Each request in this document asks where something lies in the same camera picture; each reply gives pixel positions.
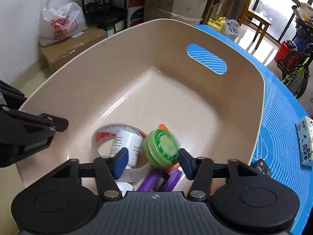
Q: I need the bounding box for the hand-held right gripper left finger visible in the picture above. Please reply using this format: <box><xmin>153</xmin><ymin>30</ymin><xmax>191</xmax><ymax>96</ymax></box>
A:
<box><xmin>50</xmin><ymin>147</ymin><xmax>129</xmax><ymax>200</ymax></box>

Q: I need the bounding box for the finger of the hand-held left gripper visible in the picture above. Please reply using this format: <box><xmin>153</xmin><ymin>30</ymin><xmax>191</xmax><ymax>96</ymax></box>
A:
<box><xmin>0</xmin><ymin>80</ymin><xmax>28</xmax><ymax>106</ymax></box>
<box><xmin>0</xmin><ymin>105</ymin><xmax>69</xmax><ymax>133</ymax></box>

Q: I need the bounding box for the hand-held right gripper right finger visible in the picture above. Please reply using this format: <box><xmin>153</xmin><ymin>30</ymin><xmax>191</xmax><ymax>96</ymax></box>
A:
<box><xmin>178</xmin><ymin>148</ymin><xmax>259</xmax><ymax>200</ymax></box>

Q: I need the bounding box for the white pill bottle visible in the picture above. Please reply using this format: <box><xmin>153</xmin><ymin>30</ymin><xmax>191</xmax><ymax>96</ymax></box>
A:
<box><xmin>110</xmin><ymin>130</ymin><xmax>143</xmax><ymax>169</ymax></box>

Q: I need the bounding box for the white charger plug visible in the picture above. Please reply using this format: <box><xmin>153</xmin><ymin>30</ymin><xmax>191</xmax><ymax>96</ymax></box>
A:
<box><xmin>115</xmin><ymin>181</ymin><xmax>134</xmax><ymax>196</ymax></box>

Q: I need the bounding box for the green round container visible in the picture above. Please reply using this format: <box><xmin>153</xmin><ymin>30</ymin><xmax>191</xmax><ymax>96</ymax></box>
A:
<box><xmin>142</xmin><ymin>129</ymin><xmax>180</xmax><ymax>167</ymax></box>

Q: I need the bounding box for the clear tape roll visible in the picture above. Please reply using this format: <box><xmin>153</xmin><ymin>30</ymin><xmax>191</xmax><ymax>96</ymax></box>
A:
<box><xmin>92</xmin><ymin>124</ymin><xmax>152</xmax><ymax>183</ymax></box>

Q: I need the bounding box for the orange and purple toy knife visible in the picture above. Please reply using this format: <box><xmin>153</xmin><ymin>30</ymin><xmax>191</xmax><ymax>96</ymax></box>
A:
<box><xmin>136</xmin><ymin>124</ymin><xmax>184</xmax><ymax>193</ymax></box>

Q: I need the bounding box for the beige plastic storage bin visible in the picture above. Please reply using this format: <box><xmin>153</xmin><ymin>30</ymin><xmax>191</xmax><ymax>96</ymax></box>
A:
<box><xmin>15</xmin><ymin>18</ymin><xmax>266</xmax><ymax>193</ymax></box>

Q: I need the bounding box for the black remote control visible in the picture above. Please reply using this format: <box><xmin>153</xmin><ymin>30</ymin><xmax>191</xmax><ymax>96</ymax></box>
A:
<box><xmin>251</xmin><ymin>159</ymin><xmax>272</xmax><ymax>177</ymax></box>

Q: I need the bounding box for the low brown cardboard box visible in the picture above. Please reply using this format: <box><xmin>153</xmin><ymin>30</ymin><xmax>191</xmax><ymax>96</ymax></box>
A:
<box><xmin>38</xmin><ymin>26</ymin><xmax>108</xmax><ymax>72</ymax></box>

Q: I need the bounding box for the white plastic shopping bag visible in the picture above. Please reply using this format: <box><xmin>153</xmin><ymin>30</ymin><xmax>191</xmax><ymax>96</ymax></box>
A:
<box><xmin>38</xmin><ymin>0</ymin><xmax>88</xmax><ymax>47</ymax></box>

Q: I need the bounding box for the blue silicone mat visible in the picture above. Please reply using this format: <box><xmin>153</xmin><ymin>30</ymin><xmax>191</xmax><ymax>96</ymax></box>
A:
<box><xmin>187</xmin><ymin>24</ymin><xmax>313</xmax><ymax>235</ymax></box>

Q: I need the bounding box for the black metal shelf rack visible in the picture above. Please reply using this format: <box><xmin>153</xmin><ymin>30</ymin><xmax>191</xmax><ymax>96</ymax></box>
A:
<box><xmin>78</xmin><ymin>0</ymin><xmax>147</xmax><ymax>38</ymax></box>

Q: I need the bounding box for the white tissue pack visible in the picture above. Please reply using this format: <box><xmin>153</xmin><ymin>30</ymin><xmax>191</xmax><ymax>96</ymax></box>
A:
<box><xmin>295</xmin><ymin>116</ymin><xmax>313</xmax><ymax>167</ymax></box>

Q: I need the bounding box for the red and white appliance box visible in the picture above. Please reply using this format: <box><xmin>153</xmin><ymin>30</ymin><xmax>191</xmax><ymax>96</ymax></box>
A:
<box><xmin>127</xmin><ymin>5</ymin><xmax>145</xmax><ymax>27</ymax></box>

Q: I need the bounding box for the black and green bicycle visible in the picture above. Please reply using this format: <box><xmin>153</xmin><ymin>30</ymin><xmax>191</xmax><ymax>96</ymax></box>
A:
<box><xmin>277</xmin><ymin>4</ymin><xmax>313</xmax><ymax>98</ymax></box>

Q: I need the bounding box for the yellow plastic jug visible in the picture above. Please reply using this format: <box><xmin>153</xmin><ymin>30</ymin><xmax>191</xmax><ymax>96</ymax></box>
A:
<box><xmin>207</xmin><ymin>17</ymin><xmax>228</xmax><ymax>33</ymax></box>

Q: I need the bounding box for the grey plastic bag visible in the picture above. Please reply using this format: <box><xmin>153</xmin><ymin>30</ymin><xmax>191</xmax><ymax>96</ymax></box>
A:
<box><xmin>224</xmin><ymin>19</ymin><xmax>241</xmax><ymax>40</ymax></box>

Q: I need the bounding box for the red bucket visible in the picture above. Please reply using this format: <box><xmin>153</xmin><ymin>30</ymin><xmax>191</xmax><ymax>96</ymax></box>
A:
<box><xmin>274</xmin><ymin>40</ymin><xmax>297</xmax><ymax>63</ymax></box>

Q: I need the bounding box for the wooden chair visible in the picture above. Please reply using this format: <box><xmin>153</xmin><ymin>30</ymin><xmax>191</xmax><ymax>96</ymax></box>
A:
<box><xmin>238</xmin><ymin>0</ymin><xmax>272</xmax><ymax>47</ymax></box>

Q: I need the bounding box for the large brown cardboard box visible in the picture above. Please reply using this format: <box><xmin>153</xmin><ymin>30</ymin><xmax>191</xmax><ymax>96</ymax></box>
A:
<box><xmin>144</xmin><ymin>0</ymin><xmax>213</xmax><ymax>25</ymax></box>

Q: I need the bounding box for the window with dark frame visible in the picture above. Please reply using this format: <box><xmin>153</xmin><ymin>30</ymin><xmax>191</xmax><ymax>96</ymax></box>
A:
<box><xmin>247</xmin><ymin>0</ymin><xmax>313</xmax><ymax>44</ymax></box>

